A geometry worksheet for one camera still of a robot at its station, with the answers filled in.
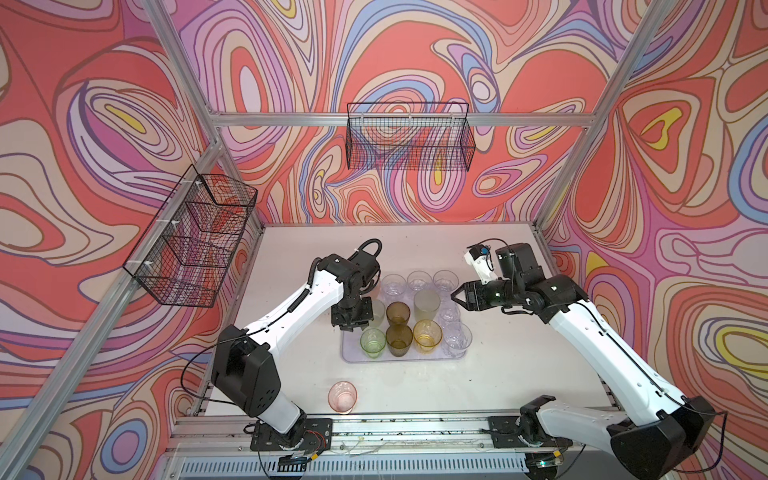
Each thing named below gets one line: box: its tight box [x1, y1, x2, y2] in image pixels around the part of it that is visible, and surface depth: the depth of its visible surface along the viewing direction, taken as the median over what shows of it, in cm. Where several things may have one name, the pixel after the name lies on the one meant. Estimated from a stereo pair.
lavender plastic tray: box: [342, 280, 467, 363], surface depth 88 cm
